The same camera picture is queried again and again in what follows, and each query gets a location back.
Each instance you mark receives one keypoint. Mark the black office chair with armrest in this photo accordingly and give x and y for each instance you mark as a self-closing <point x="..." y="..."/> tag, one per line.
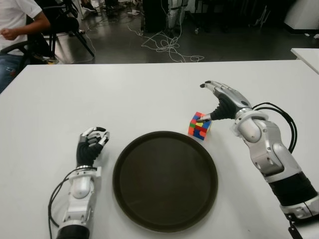
<point x="15" y="46"/>

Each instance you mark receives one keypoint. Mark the dark brown round plate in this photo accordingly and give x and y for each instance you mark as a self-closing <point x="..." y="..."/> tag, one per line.
<point x="164" y="184"/>

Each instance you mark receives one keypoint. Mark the multicoloured Rubik's cube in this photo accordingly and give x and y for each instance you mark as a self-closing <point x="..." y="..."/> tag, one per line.
<point x="198" y="132"/>

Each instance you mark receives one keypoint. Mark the white power strip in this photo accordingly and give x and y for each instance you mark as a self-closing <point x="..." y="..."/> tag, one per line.
<point x="133" y="12"/>

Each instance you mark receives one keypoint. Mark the white side table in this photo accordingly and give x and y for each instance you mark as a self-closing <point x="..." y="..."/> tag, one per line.
<point x="309" y="57"/>

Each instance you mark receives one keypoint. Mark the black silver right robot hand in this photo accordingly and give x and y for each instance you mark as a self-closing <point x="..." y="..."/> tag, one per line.
<point x="228" y="107"/>

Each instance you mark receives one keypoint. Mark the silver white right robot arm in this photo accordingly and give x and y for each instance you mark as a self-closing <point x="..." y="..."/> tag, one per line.
<point x="264" y="139"/>

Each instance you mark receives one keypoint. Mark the black cabinet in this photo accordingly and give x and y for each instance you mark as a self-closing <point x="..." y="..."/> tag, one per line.
<point x="154" y="15"/>

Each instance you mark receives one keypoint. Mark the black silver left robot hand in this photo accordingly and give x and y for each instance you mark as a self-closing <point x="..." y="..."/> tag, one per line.
<point x="87" y="152"/>

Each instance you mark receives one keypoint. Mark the black chair with splayed legs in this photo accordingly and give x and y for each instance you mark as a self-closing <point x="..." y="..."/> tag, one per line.
<point x="62" y="22"/>

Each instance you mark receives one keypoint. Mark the seated person in white shirt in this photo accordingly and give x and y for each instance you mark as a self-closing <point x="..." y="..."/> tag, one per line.
<point x="12" y="15"/>

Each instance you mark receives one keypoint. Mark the white curved pedestal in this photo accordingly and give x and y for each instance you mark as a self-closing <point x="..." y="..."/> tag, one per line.
<point x="301" y="15"/>

